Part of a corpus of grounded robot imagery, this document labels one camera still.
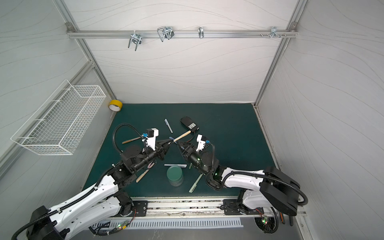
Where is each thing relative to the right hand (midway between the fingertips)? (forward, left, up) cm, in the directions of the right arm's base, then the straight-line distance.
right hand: (179, 140), depth 70 cm
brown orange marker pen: (+11, +36, -21) cm, 43 cm away
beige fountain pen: (+4, -1, -2) cm, 4 cm away
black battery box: (+27, -1, -23) cm, 36 cm away
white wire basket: (0, +56, +7) cm, 56 cm away
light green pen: (-15, -7, -26) cm, 30 cm away
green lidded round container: (-11, +2, -16) cm, 20 cm away
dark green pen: (-2, -4, -26) cm, 26 cm away
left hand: (+1, +2, 0) cm, 3 cm away
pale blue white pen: (-3, +1, -24) cm, 25 cm away
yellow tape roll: (+42, +60, -22) cm, 76 cm away
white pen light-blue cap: (+28, +15, -25) cm, 41 cm away
